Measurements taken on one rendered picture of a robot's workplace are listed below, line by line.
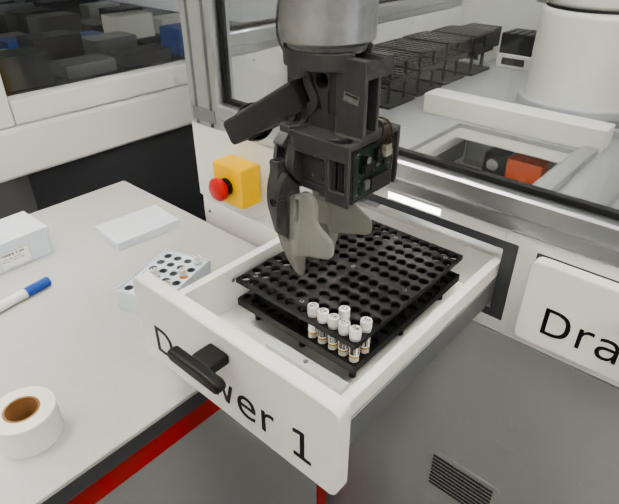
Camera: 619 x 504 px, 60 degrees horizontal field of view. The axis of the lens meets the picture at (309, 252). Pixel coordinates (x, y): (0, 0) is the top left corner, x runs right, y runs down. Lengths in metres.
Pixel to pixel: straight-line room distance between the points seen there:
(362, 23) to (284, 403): 0.32
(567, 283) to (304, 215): 0.32
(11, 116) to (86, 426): 0.71
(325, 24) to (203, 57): 0.56
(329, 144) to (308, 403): 0.21
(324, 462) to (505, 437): 0.41
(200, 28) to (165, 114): 0.49
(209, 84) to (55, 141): 0.44
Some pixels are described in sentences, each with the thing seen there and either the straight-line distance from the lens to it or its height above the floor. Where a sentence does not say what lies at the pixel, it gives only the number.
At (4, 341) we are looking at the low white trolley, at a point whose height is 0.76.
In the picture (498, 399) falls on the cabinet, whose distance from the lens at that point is 0.82.
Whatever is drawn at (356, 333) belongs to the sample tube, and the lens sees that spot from 0.54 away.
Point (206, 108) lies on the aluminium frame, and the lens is 0.98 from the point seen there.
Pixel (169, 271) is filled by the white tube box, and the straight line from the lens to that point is 0.86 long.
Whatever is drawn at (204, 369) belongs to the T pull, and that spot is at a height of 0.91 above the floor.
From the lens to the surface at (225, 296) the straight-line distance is 0.68.
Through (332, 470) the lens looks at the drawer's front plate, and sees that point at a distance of 0.50.
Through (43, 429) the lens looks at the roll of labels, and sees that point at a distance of 0.68.
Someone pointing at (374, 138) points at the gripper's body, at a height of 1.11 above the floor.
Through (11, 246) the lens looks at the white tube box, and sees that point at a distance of 1.01.
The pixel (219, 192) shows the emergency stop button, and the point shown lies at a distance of 0.89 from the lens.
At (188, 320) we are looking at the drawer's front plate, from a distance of 0.55.
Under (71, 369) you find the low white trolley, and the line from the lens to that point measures 0.78.
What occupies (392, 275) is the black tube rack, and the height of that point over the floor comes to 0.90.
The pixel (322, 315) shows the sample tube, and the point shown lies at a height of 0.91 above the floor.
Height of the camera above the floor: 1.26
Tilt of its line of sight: 32 degrees down
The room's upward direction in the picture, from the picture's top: straight up
